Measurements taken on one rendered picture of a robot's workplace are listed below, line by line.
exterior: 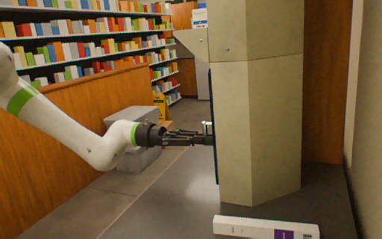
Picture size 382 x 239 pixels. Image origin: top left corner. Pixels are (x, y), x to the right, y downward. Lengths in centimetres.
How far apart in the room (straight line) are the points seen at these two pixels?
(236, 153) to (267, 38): 36
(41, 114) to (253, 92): 70
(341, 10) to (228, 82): 52
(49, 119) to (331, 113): 103
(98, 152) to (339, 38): 94
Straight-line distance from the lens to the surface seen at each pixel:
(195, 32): 83
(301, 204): 100
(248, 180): 91
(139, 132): 103
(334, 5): 114
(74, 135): 102
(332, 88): 117
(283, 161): 96
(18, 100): 107
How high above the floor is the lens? 150
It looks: 16 degrees down
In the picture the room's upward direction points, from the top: 5 degrees counter-clockwise
